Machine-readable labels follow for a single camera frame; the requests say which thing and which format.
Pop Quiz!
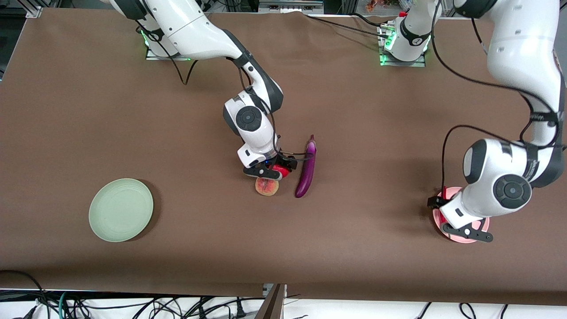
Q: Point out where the purple eggplant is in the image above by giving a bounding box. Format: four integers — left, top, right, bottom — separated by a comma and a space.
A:
295, 135, 318, 198

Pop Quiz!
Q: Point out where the peach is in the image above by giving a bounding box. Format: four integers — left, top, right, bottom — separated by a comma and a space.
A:
255, 177, 280, 196

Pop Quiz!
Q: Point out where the pink plate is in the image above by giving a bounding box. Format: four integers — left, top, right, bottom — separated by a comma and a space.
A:
433, 187, 490, 244

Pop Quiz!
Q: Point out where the brown table cloth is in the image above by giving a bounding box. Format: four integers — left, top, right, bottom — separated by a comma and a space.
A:
0, 8, 567, 306

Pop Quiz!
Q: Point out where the green plate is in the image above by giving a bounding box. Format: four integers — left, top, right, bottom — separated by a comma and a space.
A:
89, 178, 154, 242

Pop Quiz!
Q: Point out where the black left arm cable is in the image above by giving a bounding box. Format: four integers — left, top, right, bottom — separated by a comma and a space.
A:
431, 0, 563, 195

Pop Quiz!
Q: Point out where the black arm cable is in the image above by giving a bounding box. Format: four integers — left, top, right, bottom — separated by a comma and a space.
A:
137, 22, 317, 162
431, 0, 563, 195

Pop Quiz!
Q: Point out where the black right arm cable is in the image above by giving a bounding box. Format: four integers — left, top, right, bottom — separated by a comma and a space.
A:
137, 22, 317, 162

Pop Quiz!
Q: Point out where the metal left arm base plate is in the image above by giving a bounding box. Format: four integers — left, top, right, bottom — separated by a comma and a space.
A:
379, 22, 427, 68

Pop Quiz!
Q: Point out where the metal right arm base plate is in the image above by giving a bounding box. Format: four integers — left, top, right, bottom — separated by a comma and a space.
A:
145, 42, 192, 61

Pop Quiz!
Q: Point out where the long black table cable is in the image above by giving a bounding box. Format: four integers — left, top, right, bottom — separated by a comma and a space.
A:
306, 15, 390, 39

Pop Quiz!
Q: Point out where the metal frame rail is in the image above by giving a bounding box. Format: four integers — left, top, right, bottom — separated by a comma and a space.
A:
258, 0, 325, 14

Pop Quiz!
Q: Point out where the short black table cable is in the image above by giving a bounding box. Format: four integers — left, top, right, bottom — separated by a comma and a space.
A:
352, 12, 388, 28

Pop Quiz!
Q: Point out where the black tangled floor cable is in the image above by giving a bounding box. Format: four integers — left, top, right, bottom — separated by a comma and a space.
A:
66, 296, 262, 319

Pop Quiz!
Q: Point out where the black arched floor cable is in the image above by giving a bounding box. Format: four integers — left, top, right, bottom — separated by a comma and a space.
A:
0, 270, 46, 319

